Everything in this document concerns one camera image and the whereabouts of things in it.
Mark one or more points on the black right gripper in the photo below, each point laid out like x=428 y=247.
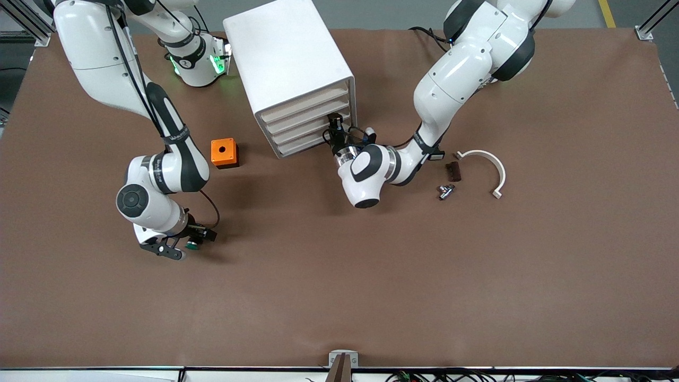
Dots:
x=195 y=229

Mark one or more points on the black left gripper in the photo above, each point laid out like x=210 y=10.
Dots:
x=338 y=141

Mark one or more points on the green push button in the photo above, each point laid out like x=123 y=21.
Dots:
x=192 y=245

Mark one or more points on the beige cabinet drawer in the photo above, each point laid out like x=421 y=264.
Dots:
x=302 y=117
x=305 y=104
x=299 y=130
x=302 y=141

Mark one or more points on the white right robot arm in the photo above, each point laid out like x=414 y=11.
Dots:
x=101 y=53

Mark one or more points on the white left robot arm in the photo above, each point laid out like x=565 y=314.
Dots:
x=456 y=74

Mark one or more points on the white drawer cabinet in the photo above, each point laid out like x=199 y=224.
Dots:
x=286 y=53

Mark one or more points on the black and white push button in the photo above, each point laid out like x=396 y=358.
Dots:
x=439 y=155

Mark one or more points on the orange box with black base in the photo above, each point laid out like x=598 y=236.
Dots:
x=223 y=151

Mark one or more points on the brown terminal block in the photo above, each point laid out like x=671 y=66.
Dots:
x=454 y=172

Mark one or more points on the white curved plastic clip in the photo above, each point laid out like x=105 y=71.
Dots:
x=502 y=175

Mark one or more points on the silver metal key switch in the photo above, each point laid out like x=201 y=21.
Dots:
x=444 y=193

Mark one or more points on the grey bracket with brown post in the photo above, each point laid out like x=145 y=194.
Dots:
x=343 y=366

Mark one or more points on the aluminium frame profile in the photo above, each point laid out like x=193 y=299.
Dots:
x=42 y=38
x=644 y=33

